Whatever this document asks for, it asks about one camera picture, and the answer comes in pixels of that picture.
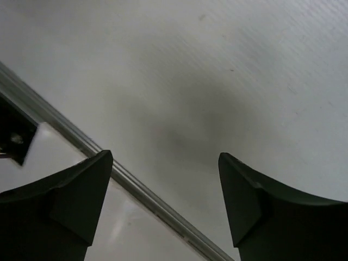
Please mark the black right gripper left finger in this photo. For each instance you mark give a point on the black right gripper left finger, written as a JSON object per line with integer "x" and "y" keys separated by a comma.
{"x": 56, "y": 217}

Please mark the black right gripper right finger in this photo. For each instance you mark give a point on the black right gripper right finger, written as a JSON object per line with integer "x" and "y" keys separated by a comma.
{"x": 269, "y": 220}

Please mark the aluminium table edge rail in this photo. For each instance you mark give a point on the aluminium table edge rail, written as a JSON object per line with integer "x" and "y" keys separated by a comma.
{"x": 15, "y": 90}

